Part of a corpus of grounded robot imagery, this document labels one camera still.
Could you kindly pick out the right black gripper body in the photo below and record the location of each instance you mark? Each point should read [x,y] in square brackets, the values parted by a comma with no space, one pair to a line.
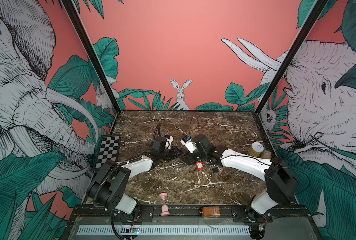
[190,154]

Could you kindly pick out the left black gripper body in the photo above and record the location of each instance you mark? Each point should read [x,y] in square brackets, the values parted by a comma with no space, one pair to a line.
[169,154]

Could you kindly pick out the red padlock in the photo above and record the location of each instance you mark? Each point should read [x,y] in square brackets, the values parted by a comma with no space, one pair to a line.
[199,166]

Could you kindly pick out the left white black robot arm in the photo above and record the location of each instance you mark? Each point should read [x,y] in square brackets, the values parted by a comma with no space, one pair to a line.
[107,189]

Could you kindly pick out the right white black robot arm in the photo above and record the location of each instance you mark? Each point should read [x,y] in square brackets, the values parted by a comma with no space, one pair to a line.
[279,178]

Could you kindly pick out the orange rectangular box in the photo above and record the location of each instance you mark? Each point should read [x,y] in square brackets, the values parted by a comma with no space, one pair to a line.
[210,212]

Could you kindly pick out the pink hourglass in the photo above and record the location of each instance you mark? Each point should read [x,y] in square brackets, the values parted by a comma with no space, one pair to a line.
[164,208]

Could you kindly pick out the black white checkerboard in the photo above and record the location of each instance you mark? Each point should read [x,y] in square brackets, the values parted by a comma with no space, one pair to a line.
[108,149]

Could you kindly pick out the brown spice jar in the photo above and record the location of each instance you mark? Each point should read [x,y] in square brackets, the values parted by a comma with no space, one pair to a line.
[266,155]

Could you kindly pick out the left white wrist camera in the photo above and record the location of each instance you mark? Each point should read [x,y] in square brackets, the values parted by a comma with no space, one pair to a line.
[169,140]

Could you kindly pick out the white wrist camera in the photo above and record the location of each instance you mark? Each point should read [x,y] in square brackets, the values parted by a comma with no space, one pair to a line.
[189,144]
[169,140]

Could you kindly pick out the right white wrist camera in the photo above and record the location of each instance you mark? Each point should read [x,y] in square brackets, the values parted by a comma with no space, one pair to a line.
[189,144]

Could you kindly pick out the white perforated rail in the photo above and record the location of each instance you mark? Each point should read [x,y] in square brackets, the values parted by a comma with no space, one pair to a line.
[161,230]

